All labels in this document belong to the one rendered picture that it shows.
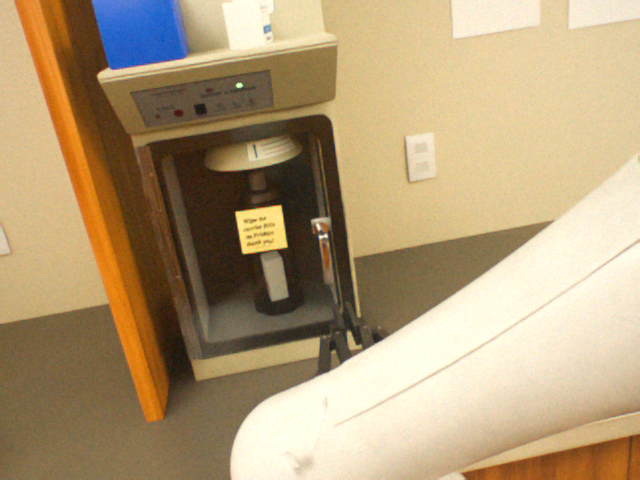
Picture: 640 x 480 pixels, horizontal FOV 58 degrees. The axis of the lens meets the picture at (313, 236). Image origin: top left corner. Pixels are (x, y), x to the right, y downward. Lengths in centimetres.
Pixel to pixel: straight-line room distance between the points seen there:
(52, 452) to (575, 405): 91
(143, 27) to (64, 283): 87
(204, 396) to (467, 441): 79
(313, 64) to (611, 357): 64
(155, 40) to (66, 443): 67
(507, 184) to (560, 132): 18
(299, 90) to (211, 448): 56
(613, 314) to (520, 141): 129
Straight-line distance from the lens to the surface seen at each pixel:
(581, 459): 106
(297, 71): 85
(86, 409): 117
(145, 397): 105
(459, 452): 36
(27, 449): 114
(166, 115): 89
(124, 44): 83
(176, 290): 102
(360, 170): 144
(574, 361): 30
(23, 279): 158
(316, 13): 93
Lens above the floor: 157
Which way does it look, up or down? 23 degrees down
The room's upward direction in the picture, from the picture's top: 9 degrees counter-clockwise
